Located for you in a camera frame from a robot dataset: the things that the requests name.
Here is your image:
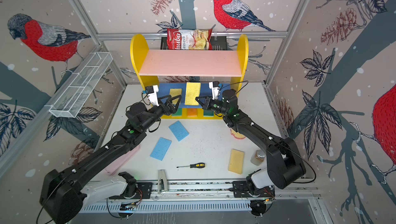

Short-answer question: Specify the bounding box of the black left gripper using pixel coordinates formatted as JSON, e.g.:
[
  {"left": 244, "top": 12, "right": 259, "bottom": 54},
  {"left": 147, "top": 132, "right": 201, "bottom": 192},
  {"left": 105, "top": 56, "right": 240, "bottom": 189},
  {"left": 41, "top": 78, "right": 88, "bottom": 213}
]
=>
[{"left": 141, "top": 93, "right": 180, "bottom": 132}]

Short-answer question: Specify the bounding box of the dark green scouring sponge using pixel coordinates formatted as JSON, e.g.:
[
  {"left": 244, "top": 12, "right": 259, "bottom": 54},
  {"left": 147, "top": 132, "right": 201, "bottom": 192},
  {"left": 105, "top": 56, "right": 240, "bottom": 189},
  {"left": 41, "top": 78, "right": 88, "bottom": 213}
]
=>
[{"left": 203, "top": 110, "right": 214, "bottom": 117}]

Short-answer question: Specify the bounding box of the light green foam sponge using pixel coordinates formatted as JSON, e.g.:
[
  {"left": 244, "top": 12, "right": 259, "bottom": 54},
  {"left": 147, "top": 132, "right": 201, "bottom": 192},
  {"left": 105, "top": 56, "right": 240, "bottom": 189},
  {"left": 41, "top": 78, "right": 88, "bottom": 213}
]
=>
[{"left": 172, "top": 108, "right": 183, "bottom": 117}]

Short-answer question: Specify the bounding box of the orange foam sponge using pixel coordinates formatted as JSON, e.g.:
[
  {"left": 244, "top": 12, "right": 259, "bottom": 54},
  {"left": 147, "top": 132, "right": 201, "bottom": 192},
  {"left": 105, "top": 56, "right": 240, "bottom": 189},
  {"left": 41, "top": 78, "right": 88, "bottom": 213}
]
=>
[{"left": 187, "top": 108, "right": 198, "bottom": 118}]

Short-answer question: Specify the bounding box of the yellow cellulose sponge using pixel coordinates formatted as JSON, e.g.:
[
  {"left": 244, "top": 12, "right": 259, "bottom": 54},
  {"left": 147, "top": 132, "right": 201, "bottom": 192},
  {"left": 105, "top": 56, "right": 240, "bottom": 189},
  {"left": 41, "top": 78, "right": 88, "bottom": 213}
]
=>
[{"left": 185, "top": 82, "right": 201, "bottom": 106}]

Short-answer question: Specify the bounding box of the pale yellow sponge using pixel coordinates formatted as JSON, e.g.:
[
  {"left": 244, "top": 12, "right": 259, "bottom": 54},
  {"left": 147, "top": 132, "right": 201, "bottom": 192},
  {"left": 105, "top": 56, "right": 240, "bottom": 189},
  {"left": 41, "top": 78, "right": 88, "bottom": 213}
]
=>
[{"left": 228, "top": 149, "right": 244, "bottom": 174}]

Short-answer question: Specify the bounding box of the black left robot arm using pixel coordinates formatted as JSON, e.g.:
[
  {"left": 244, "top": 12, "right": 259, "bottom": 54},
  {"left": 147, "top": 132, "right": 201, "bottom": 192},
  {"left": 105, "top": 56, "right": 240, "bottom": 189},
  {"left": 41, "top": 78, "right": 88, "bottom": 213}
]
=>
[{"left": 39, "top": 95, "right": 182, "bottom": 224}]

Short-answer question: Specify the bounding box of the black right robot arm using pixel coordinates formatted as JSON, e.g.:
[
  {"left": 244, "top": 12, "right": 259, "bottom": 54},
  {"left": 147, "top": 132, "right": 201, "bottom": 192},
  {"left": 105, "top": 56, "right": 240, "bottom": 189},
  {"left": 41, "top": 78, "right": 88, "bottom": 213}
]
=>
[{"left": 196, "top": 90, "right": 306, "bottom": 190}]

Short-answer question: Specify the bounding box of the yellow wooden shelf unit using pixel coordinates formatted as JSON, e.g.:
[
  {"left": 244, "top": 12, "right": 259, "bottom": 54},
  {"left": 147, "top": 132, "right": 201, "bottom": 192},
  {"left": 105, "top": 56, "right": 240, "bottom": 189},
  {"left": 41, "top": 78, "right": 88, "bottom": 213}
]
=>
[{"left": 129, "top": 34, "right": 250, "bottom": 120}]

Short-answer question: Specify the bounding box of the blue sponge upper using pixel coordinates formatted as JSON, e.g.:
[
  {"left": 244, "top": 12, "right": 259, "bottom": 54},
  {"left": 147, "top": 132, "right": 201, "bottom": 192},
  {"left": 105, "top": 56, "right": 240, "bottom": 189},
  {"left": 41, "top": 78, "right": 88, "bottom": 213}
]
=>
[{"left": 169, "top": 121, "right": 189, "bottom": 141}]

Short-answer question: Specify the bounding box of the blue sponge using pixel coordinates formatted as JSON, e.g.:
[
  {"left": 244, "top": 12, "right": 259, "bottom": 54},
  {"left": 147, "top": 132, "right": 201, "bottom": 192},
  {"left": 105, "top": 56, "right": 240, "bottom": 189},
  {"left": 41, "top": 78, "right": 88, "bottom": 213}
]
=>
[
  {"left": 150, "top": 137, "right": 172, "bottom": 161},
  {"left": 169, "top": 121, "right": 189, "bottom": 141}
]

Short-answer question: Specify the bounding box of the yellow smiley face sponge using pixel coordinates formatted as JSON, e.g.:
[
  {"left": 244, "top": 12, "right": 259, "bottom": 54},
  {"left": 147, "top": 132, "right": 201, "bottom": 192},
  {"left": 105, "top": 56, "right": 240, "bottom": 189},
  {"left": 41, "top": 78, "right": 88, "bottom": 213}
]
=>
[{"left": 230, "top": 129, "right": 246, "bottom": 139}]

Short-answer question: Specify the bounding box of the blue sponge lower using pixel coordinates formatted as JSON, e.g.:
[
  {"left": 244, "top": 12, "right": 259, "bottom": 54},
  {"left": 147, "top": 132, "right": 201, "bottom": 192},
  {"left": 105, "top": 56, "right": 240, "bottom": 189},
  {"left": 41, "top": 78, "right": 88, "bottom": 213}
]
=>
[{"left": 150, "top": 137, "right": 172, "bottom": 161}]

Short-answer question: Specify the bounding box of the black yellow screwdriver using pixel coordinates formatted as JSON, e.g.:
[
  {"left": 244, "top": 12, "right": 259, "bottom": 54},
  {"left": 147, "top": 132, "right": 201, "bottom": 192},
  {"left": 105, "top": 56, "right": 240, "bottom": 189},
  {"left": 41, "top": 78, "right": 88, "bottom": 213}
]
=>
[{"left": 177, "top": 163, "right": 206, "bottom": 169}]

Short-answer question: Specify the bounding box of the red cassava chips bag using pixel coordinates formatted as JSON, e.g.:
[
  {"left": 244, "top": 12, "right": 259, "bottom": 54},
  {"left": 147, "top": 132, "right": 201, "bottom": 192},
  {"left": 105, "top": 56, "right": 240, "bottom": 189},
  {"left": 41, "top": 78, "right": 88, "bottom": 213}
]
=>
[{"left": 167, "top": 29, "right": 212, "bottom": 50}]

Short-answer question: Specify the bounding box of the small amber glass jar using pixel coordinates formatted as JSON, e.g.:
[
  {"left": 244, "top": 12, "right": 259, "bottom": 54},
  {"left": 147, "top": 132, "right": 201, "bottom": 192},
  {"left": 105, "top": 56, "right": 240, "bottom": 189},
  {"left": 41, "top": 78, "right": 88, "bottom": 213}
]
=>
[{"left": 250, "top": 149, "right": 266, "bottom": 166}]

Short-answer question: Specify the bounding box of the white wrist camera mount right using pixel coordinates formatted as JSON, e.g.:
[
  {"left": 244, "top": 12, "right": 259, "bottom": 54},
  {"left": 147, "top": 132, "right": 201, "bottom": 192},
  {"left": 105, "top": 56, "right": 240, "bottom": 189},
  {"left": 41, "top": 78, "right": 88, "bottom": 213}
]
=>
[{"left": 208, "top": 81, "right": 221, "bottom": 100}]

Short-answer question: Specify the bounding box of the black wire basket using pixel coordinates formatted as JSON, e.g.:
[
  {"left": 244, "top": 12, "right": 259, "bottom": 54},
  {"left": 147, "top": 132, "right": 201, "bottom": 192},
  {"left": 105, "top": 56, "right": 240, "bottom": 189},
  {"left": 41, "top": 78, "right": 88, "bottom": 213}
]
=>
[{"left": 160, "top": 36, "right": 228, "bottom": 50}]

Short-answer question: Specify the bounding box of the grey metal bracket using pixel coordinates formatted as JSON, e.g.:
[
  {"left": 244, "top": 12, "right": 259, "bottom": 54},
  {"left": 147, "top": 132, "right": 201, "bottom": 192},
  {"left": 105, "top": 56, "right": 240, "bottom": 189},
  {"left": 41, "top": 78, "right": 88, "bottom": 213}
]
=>
[{"left": 157, "top": 169, "right": 169, "bottom": 194}]

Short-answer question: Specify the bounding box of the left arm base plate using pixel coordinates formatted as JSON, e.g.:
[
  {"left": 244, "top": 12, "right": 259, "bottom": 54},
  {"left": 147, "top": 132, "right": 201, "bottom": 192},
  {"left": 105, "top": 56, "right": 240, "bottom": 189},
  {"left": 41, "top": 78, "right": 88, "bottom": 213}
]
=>
[{"left": 119, "top": 182, "right": 153, "bottom": 200}]

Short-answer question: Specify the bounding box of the aluminium rail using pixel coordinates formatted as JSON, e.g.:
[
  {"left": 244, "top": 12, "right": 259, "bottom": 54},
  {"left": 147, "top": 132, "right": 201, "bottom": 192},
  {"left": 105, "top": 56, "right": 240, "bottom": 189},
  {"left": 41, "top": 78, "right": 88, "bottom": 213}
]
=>
[{"left": 80, "top": 177, "right": 319, "bottom": 203}]

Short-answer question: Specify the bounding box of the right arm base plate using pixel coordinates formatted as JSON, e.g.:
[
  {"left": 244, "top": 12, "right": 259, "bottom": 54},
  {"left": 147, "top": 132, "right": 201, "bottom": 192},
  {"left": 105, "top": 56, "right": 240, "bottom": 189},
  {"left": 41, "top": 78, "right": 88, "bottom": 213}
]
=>
[{"left": 230, "top": 181, "right": 275, "bottom": 198}]

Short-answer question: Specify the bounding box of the white wire mesh basket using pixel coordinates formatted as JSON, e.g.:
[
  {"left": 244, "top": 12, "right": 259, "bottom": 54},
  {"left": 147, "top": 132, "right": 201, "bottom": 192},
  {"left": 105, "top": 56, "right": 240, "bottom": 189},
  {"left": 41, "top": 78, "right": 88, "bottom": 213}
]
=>
[{"left": 49, "top": 52, "right": 113, "bottom": 118}]

